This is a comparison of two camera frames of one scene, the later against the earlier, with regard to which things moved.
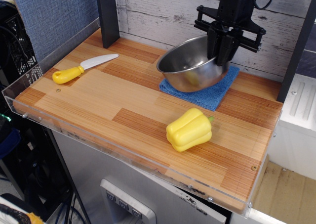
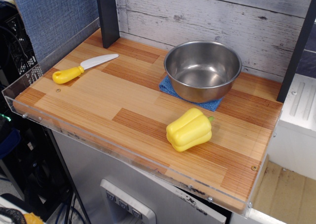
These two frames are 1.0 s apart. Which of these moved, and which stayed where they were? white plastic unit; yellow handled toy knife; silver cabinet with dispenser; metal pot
Moved: metal pot
Stayed: silver cabinet with dispenser; yellow handled toy knife; white plastic unit
